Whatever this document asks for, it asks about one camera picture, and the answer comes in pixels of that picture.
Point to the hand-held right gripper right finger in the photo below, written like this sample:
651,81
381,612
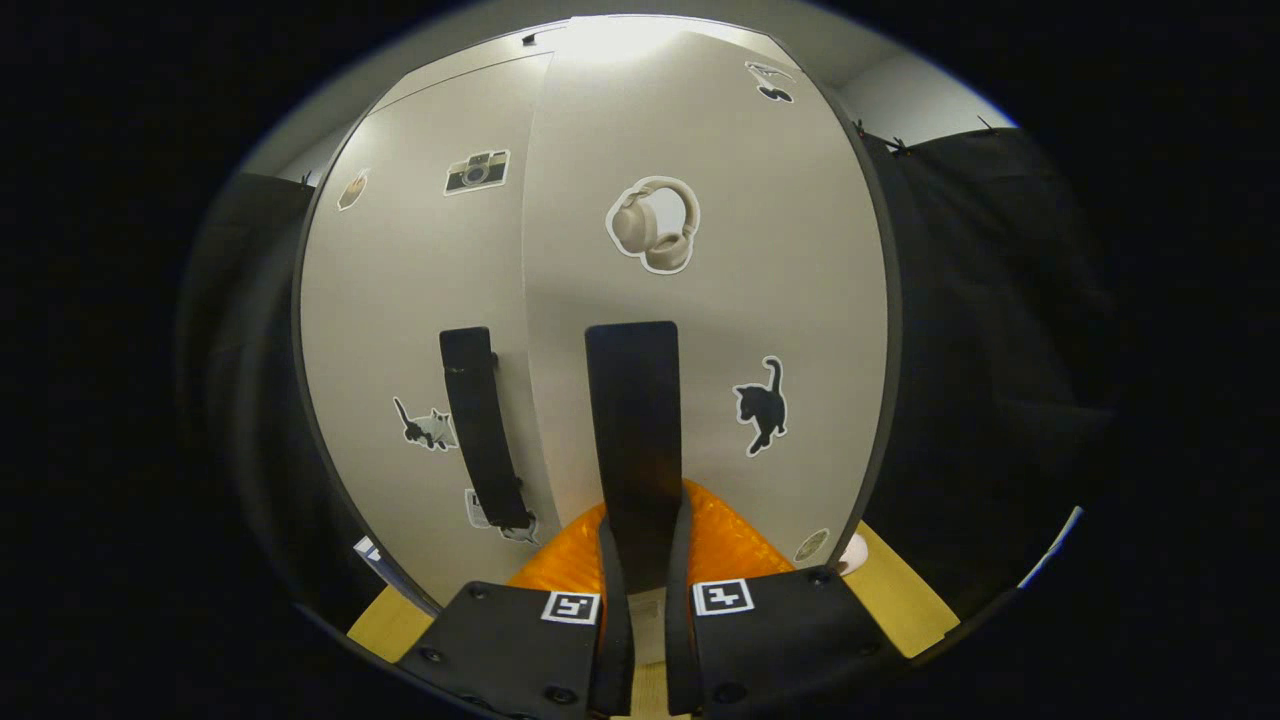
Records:
680,640

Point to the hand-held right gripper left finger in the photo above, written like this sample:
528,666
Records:
615,640

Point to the white double-door shoe cabinet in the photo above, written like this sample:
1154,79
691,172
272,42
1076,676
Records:
893,330

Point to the cabinet door with headphone sticker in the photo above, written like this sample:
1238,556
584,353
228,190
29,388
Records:
780,260

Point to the cabinet door with camera sticker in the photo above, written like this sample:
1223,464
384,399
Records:
400,300

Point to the white cabinet drawer front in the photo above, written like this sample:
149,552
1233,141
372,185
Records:
470,65

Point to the pink and white plush toy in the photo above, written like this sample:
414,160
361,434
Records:
853,553

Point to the blue and white box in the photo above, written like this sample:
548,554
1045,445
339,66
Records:
372,558

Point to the row of black backdrop clips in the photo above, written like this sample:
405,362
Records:
895,146

